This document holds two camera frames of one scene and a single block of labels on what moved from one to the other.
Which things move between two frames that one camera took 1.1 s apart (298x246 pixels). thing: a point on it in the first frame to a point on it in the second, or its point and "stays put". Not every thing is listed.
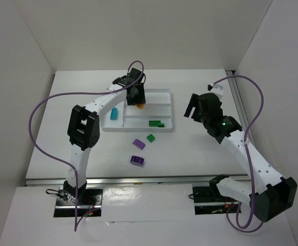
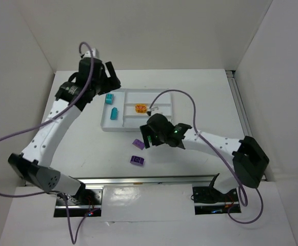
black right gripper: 196,108 to 146,135
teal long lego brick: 114,114 stays put
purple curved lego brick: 139,144 stays put
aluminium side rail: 239,104 stays put
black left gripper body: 136,100 to 110,79
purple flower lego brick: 137,160 stays put
